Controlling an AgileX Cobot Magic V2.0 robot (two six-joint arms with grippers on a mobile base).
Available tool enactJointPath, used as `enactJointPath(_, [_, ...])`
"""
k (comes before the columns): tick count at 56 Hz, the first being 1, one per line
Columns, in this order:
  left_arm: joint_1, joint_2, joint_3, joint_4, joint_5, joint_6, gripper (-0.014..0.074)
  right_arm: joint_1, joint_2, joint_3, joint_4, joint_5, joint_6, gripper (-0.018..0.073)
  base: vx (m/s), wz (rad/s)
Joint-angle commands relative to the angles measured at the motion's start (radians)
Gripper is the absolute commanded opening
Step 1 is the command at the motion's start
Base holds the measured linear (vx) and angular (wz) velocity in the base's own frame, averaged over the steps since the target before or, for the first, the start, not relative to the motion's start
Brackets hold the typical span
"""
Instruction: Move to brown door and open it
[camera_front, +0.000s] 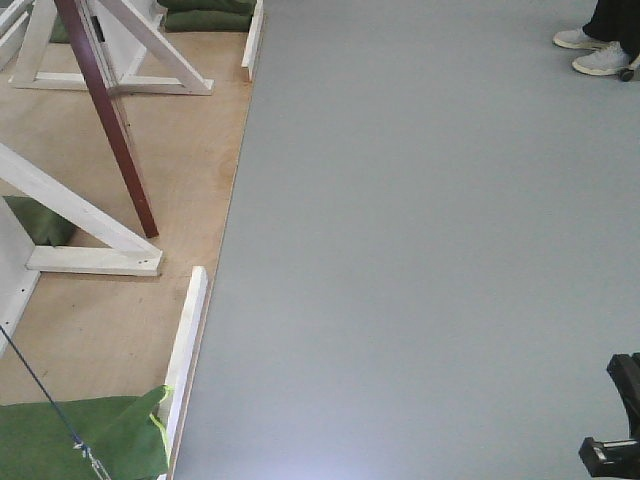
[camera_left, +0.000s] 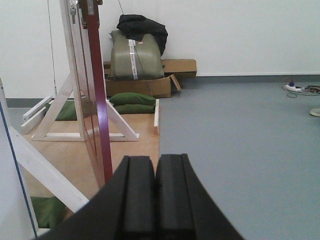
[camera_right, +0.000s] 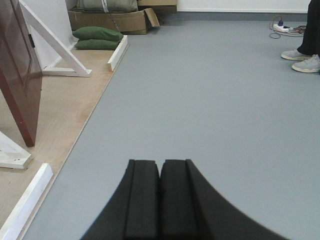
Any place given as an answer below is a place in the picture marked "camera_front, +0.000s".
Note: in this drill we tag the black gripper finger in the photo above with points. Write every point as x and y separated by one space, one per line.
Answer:
624 372
616 459

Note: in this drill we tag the brown wooden door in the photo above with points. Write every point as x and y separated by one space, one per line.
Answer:
78 23

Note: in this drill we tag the black caster wheel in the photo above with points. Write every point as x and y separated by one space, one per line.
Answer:
626 75

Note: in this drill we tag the white right sneaker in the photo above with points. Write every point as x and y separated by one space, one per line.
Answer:
605 62

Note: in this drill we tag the white sneaker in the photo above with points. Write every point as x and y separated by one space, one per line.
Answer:
605 62
577 39

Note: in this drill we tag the white left sneaker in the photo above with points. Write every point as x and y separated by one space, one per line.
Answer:
577 39

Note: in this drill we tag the black trouser leg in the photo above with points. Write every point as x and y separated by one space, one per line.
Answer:
616 21

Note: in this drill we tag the white near edge batten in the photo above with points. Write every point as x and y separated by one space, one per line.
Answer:
177 379

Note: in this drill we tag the white edge batten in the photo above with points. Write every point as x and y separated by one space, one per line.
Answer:
253 40
177 379

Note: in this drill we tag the white far edge batten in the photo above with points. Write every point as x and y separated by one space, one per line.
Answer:
253 40

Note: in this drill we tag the green sandbag lower far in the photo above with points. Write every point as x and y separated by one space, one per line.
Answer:
207 21

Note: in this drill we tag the green sandbag near front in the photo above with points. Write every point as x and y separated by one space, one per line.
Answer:
123 433

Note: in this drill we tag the green sandbag upper far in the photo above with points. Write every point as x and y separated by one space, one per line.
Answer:
241 7

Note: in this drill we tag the green sandbag behind brace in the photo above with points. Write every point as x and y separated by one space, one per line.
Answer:
44 226

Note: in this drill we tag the green sandbag far left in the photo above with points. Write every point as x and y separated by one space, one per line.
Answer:
59 34

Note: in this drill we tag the white far door frame support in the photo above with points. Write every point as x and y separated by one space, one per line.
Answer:
142 60

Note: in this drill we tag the white door frame support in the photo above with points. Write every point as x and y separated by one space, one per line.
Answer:
142 60
100 246

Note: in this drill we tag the white near door frame support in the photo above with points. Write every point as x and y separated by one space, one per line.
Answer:
100 246

